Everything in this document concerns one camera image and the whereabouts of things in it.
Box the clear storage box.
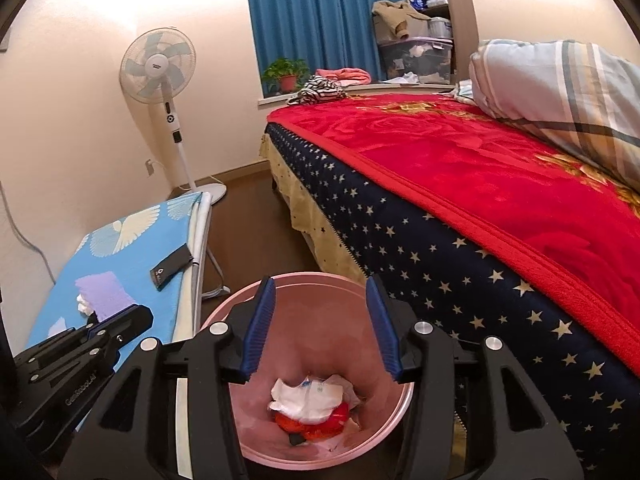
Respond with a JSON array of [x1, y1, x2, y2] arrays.
[[377, 37, 455, 85]]

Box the white standing fan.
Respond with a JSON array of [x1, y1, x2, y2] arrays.
[[119, 27, 228, 206]]

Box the red plastic bag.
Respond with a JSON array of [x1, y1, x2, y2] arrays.
[[272, 400, 351, 438]]

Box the black packet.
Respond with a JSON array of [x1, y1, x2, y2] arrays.
[[150, 245, 195, 291]]

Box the striped garment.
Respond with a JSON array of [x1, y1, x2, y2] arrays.
[[286, 75, 348, 107]]

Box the red floral blanket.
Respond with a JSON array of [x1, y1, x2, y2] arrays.
[[266, 94, 640, 376]]

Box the potted green plant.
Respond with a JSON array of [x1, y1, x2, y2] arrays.
[[261, 57, 312, 95]]

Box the beige coat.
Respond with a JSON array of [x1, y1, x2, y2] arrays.
[[371, 0, 432, 45]]

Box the grey wall cable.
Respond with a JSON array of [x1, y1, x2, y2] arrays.
[[0, 180, 58, 286]]

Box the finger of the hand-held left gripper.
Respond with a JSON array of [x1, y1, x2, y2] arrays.
[[75, 321, 112, 342], [92, 304, 154, 356]]

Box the pink folded clothes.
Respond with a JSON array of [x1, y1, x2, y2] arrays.
[[315, 66, 372, 87]]

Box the blue mat with wing print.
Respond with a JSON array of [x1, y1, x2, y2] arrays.
[[27, 192, 203, 356]]

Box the striped pillow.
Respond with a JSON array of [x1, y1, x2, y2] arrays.
[[452, 39, 640, 196]]

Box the bed with star sheet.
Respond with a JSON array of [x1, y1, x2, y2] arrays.
[[259, 92, 640, 480]]

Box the pink plastic bin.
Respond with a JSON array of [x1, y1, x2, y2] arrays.
[[200, 271, 416, 471]]

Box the blue curtain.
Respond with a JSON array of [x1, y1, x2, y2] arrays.
[[243, 0, 408, 98]]

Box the white diaper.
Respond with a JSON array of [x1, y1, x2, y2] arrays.
[[270, 374, 358, 423]]

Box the grey lidded container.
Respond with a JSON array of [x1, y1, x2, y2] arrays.
[[426, 16, 453, 41]]

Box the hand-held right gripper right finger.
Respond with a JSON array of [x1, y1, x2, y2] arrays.
[[365, 275, 586, 480]]

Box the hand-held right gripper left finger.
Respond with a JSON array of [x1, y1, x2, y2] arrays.
[[57, 276, 277, 480]]

